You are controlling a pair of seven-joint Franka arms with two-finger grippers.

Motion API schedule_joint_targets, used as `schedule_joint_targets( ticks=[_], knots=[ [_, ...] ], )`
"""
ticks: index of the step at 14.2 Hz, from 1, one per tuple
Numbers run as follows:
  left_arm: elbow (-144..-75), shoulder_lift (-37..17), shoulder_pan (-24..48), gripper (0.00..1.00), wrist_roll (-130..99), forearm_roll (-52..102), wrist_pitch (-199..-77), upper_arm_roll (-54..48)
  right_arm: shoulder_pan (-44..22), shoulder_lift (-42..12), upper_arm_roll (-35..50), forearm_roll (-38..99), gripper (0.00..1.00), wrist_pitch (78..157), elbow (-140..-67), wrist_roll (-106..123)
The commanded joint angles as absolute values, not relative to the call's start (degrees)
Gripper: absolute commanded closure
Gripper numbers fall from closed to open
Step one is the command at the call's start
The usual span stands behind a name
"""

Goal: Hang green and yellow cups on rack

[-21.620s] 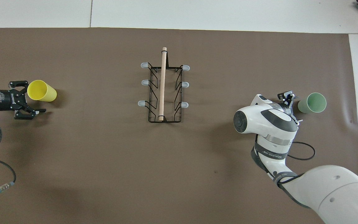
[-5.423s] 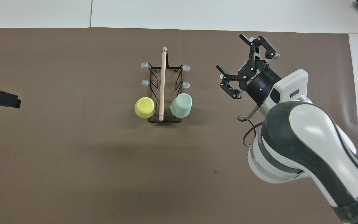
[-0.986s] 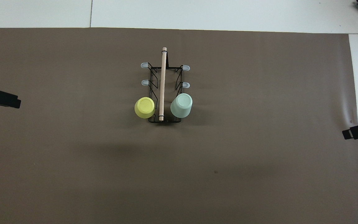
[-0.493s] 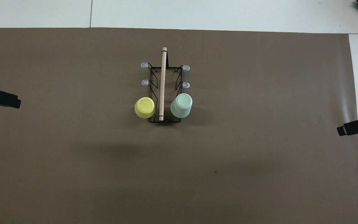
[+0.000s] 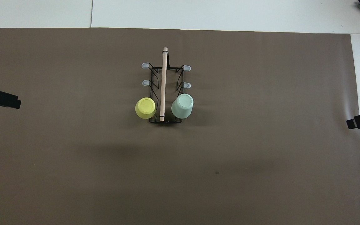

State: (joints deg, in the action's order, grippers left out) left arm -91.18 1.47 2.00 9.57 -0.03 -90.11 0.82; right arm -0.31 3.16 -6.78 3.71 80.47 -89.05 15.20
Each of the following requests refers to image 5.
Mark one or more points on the yellow plastic cup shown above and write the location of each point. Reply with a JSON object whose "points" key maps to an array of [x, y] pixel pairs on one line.
{"points": [[145, 107]]}

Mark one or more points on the pale green plastic cup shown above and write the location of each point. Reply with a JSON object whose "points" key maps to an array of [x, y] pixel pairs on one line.
{"points": [[182, 106]]}

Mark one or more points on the brown table mat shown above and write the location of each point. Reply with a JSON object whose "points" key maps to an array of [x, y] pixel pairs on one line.
{"points": [[73, 156]]}

